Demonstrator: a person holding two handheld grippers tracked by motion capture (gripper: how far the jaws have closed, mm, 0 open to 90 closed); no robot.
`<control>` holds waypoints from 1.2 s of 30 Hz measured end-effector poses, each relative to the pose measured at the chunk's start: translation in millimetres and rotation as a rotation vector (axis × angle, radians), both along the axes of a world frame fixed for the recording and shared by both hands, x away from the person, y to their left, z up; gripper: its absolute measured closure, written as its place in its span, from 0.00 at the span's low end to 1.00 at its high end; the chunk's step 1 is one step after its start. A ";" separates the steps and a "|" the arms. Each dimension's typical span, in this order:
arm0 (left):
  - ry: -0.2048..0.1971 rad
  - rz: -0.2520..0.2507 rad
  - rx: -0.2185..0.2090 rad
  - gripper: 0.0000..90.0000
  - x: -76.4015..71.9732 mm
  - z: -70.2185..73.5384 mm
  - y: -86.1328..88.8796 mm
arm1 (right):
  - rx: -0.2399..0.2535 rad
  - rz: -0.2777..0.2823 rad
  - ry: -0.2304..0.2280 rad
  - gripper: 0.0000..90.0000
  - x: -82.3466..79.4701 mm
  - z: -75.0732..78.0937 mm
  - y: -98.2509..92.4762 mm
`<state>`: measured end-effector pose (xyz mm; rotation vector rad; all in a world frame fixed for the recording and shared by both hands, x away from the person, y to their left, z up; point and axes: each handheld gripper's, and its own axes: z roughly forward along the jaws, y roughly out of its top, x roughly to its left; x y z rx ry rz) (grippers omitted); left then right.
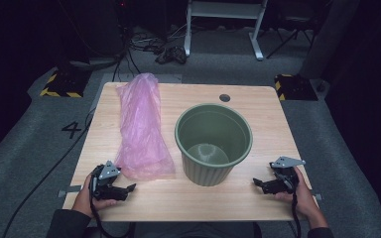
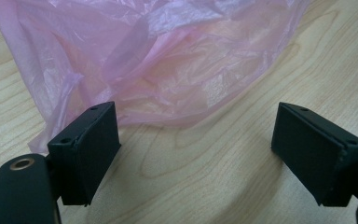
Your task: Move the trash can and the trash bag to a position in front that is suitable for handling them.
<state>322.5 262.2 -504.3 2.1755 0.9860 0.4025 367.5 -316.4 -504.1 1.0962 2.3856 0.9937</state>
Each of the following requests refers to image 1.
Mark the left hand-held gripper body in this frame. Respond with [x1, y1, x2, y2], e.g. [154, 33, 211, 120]
[90, 161, 122, 201]

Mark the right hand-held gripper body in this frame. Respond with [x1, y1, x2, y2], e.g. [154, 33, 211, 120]
[270, 156, 307, 194]

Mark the pink plastic bag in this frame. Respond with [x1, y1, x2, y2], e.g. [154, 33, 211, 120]
[113, 72, 177, 181]

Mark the green ribbed bin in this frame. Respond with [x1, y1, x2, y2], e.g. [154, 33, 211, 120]
[174, 103, 254, 187]

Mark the person's right hand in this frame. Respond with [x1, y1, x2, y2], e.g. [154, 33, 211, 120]
[276, 167, 320, 219]

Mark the person's left hand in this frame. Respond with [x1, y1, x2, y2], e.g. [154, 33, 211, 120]
[72, 174, 120, 217]

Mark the person's dark lap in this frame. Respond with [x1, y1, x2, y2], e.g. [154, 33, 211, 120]
[132, 221, 262, 238]

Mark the black yellow striped base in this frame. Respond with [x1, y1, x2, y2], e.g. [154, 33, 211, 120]
[39, 70, 92, 99]
[274, 73, 319, 102]

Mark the dark patterned cloth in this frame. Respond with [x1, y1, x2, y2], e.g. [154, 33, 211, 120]
[154, 45, 189, 65]

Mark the black tripod stand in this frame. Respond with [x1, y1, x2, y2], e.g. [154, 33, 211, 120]
[266, 16, 316, 60]

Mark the grey curtain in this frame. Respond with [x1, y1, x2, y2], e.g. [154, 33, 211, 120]
[299, 0, 361, 80]

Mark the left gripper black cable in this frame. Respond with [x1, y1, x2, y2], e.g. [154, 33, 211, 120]
[88, 178, 134, 238]

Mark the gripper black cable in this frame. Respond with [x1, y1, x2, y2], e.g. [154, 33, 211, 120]
[88, 178, 134, 238]
[290, 190, 303, 238]

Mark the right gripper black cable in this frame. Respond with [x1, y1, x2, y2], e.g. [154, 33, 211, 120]
[290, 190, 303, 238]

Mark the black floor cable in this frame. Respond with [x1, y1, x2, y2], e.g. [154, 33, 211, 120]
[2, 107, 96, 238]

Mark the tangle of black cables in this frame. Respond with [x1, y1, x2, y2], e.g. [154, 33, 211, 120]
[112, 26, 167, 83]

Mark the white desk frame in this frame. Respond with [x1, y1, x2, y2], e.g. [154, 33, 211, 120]
[183, 0, 269, 61]

